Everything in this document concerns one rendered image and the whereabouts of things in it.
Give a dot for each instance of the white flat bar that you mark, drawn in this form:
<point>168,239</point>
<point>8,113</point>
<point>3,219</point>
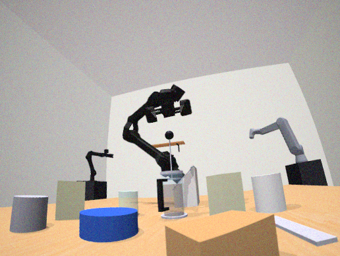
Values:
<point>315,237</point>

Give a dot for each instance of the glass french press coffee maker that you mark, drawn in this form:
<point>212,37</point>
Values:
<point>170,191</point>

